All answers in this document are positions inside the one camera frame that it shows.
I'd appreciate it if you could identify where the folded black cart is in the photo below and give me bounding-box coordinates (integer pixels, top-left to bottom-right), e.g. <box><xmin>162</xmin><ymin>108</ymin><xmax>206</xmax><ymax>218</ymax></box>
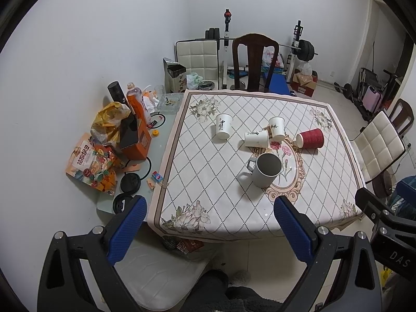
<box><xmin>357</xmin><ymin>68</ymin><xmax>404</xmax><ymax>105</ymax></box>

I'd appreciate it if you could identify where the open carton by wall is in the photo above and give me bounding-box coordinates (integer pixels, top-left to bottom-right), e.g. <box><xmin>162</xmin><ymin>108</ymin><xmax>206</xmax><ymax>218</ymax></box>
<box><xmin>163</xmin><ymin>57</ymin><xmax>188</xmax><ymax>94</ymax></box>

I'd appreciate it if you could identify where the cardboard box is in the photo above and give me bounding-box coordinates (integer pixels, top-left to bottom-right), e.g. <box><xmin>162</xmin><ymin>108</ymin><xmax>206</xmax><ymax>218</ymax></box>
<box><xmin>290</xmin><ymin>71</ymin><xmax>318</xmax><ymax>98</ymax></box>

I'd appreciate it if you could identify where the glass ashtray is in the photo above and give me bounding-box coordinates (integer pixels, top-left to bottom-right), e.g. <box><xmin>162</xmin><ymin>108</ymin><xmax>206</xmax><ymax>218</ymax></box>
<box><xmin>155</xmin><ymin>93</ymin><xmax>185</xmax><ymax>115</ymax></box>

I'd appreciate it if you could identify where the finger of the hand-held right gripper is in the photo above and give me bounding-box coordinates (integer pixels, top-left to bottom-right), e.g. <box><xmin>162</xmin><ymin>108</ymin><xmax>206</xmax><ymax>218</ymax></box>
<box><xmin>396</xmin><ymin>175</ymin><xmax>416</xmax><ymax>199</ymax></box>
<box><xmin>355</xmin><ymin>188</ymin><xmax>416</xmax><ymax>231</ymax></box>

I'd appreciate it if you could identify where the red packet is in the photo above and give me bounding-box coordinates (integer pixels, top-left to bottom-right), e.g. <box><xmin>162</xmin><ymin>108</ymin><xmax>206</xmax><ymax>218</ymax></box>
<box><xmin>162</xmin><ymin>237</ymin><xmax>206</xmax><ymax>255</ymax></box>

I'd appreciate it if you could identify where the white seat cushion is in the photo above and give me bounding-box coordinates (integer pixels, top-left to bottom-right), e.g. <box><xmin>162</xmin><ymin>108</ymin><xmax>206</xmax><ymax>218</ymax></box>
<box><xmin>112</xmin><ymin>239</ymin><xmax>213</xmax><ymax>310</ymax></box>

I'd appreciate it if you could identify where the white barbell rack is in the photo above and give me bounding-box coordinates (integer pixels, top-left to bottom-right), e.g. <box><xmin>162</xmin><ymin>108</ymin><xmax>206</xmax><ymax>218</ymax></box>
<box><xmin>220</xmin><ymin>8</ymin><xmax>305</xmax><ymax>88</ymax></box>

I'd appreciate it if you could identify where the orange carton box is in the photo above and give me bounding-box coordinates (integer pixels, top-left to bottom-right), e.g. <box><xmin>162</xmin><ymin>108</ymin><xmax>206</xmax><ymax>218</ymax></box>
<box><xmin>120</xmin><ymin>114</ymin><xmax>153</xmax><ymax>161</ymax></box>

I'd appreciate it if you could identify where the black round lid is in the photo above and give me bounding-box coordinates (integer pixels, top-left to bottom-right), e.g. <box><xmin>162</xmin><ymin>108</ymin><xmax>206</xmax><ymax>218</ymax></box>
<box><xmin>120</xmin><ymin>172</ymin><xmax>141</xmax><ymax>193</ymax></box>
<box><xmin>112</xmin><ymin>193</ymin><xmax>137</xmax><ymax>215</ymax></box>

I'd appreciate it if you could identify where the orange drink bottle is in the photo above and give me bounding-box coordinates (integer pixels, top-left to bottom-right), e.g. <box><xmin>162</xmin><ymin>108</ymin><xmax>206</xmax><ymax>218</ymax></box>
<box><xmin>126</xmin><ymin>82</ymin><xmax>151</xmax><ymax>128</ymax></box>

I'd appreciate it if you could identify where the white plastic bag red print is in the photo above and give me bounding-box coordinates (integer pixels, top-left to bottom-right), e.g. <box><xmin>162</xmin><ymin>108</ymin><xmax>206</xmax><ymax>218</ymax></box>
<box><xmin>262</xmin><ymin>51</ymin><xmax>285</xmax><ymax>69</ymax></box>

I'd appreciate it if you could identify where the barbell with black plates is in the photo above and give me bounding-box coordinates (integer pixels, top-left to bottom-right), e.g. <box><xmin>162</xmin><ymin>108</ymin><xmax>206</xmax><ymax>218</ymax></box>
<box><xmin>205</xmin><ymin>28</ymin><xmax>318</xmax><ymax>62</ymax></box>

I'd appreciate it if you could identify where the white padded chair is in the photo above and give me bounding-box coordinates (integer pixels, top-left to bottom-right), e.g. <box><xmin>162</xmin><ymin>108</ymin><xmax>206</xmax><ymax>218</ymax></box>
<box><xmin>175</xmin><ymin>39</ymin><xmax>219</xmax><ymax>89</ymax></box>
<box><xmin>350</xmin><ymin>110</ymin><xmax>407</xmax><ymax>183</ymax></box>

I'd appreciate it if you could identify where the black cylindrical bottle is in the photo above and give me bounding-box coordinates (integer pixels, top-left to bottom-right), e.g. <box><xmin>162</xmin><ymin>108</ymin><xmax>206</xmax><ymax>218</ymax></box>
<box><xmin>107</xmin><ymin>81</ymin><xmax>128</xmax><ymax>108</ymax></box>

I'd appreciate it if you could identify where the floral printed tablecloth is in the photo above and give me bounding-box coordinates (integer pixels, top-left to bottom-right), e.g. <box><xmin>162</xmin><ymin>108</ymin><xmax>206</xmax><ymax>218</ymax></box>
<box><xmin>147</xmin><ymin>89</ymin><xmax>367</xmax><ymax>243</ymax></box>

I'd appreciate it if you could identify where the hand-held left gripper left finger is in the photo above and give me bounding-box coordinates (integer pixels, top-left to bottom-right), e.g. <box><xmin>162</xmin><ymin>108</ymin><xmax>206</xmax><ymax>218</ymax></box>
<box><xmin>37</xmin><ymin>196</ymin><xmax>147</xmax><ymax>312</ymax></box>

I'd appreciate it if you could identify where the white padded chair back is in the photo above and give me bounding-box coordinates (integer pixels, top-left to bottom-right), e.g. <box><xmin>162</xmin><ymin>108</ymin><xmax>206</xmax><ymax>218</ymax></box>
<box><xmin>175</xmin><ymin>39</ymin><xmax>219</xmax><ymax>89</ymax></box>

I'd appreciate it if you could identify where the black dumbbell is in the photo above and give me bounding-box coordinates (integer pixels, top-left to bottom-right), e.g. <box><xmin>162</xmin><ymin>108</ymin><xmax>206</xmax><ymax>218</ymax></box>
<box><xmin>334</xmin><ymin>82</ymin><xmax>354</xmax><ymax>99</ymax></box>

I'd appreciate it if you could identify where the pink suitcase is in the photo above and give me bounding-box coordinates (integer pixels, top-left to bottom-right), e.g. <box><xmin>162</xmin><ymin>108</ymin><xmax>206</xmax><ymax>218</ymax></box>
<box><xmin>363</xmin><ymin>87</ymin><xmax>384</xmax><ymax>111</ymax></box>

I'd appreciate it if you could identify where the dark wooden chair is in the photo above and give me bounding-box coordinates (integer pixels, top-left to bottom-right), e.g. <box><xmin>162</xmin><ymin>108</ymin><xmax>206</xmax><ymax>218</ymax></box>
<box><xmin>388</xmin><ymin>98</ymin><xmax>415</xmax><ymax>137</ymax></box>
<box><xmin>232</xmin><ymin>33</ymin><xmax>280</xmax><ymax>92</ymax></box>

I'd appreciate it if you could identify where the red ribbed paper cup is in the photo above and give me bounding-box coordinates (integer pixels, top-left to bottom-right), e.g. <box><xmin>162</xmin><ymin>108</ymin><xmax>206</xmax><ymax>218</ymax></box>
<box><xmin>295</xmin><ymin>128</ymin><xmax>325</xmax><ymax>149</ymax></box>

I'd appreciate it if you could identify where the person's dark trouser leg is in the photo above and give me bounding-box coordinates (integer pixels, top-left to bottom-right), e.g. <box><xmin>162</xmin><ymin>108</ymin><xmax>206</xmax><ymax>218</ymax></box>
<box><xmin>186</xmin><ymin>269</ymin><xmax>284</xmax><ymax>312</ymax></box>

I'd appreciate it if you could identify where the blue exercise bench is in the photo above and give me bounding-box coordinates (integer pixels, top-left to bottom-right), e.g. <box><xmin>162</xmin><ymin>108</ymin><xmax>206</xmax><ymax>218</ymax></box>
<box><xmin>264</xmin><ymin>72</ymin><xmax>290</xmax><ymax>95</ymax></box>

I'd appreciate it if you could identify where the white paper cup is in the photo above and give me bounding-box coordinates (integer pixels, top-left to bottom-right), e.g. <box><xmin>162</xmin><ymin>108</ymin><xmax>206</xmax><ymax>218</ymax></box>
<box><xmin>215</xmin><ymin>113</ymin><xmax>233</xmax><ymax>140</ymax></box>
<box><xmin>268</xmin><ymin>116</ymin><xmax>286</xmax><ymax>141</ymax></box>
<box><xmin>244</xmin><ymin>129</ymin><xmax>270</xmax><ymax>148</ymax></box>

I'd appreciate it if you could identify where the yellow plastic bag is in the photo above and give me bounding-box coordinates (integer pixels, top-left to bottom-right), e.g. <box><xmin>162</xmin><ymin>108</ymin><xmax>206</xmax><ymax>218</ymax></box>
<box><xmin>90</xmin><ymin>102</ymin><xmax>131</xmax><ymax>144</ymax></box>

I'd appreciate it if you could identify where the black cable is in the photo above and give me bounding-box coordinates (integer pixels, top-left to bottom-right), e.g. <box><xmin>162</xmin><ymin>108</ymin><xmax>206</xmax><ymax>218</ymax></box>
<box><xmin>125</xmin><ymin>112</ymin><xmax>167</xmax><ymax>179</ymax></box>

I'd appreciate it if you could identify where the white ceramic mug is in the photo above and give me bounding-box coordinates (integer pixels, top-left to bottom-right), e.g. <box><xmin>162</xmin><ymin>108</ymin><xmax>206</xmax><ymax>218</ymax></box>
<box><xmin>246</xmin><ymin>153</ymin><xmax>282</xmax><ymax>188</ymax></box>

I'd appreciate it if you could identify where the colourful snack bag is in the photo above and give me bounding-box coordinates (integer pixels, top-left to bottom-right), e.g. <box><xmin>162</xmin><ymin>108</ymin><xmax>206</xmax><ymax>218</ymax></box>
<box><xmin>65</xmin><ymin>133</ymin><xmax>123</xmax><ymax>196</ymax></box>

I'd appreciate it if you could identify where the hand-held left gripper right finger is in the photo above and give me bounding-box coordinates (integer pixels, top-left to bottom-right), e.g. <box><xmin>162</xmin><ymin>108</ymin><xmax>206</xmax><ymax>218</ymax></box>
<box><xmin>274</xmin><ymin>196</ymin><xmax>382</xmax><ymax>312</ymax></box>

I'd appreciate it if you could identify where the green white plastic bag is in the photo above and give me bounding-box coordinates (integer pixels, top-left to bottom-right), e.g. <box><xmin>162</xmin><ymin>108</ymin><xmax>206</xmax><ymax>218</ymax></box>
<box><xmin>186</xmin><ymin>72</ymin><xmax>204</xmax><ymax>90</ymax></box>

